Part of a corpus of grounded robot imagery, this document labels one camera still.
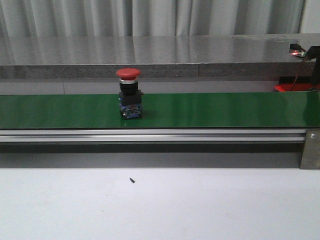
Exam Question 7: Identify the white curtain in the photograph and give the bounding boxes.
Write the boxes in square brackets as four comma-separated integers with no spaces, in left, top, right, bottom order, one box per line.
[0,0,320,38]

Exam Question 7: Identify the small sensor circuit board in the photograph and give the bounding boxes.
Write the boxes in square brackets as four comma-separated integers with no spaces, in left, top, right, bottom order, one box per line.
[288,43,307,58]

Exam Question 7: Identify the brown sensor wire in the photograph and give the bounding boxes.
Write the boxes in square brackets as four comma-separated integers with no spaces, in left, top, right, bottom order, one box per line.
[289,56,310,92]

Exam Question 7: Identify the red plastic tray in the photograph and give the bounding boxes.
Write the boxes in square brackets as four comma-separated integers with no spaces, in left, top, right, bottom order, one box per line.
[274,83,320,93]

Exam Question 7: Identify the green conveyor belt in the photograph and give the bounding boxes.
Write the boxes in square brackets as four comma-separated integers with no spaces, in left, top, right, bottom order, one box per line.
[0,92,320,129]

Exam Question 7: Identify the steel conveyor support bracket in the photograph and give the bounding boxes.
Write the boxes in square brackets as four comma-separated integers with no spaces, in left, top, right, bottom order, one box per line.
[300,129,320,170]

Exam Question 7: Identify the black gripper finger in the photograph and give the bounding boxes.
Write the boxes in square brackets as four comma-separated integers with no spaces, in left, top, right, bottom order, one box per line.
[306,45,320,85]

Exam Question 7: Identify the aluminium conveyor frame rail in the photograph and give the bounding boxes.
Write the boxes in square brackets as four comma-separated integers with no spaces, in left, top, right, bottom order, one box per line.
[0,128,307,143]

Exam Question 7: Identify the red mushroom push button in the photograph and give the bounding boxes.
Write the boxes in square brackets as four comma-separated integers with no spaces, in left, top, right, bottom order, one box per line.
[116,68,144,119]

